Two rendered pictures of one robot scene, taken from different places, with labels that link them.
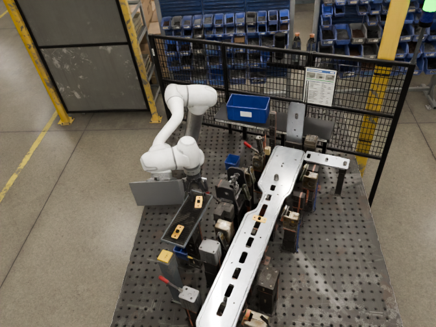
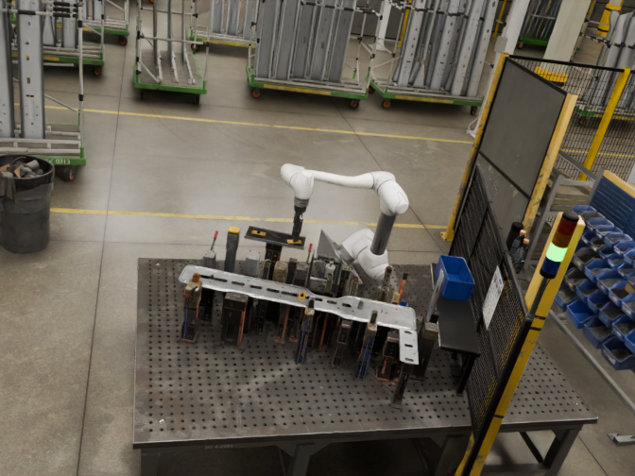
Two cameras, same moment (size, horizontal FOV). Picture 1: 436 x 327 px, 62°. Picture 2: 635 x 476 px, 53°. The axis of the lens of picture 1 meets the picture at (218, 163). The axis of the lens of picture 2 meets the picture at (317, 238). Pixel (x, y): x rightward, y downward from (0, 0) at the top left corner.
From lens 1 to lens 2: 2.93 m
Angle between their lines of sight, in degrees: 51
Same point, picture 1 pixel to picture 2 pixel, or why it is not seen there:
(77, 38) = (503, 163)
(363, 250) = (316, 416)
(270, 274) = (238, 297)
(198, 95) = (386, 190)
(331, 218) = (352, 392)
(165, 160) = (287, 173)
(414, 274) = not seen: outside the picture
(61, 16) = (507, 135)
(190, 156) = (297, 182)
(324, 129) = (458, 342)
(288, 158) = (396, 316)
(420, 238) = not seen: outside the picture
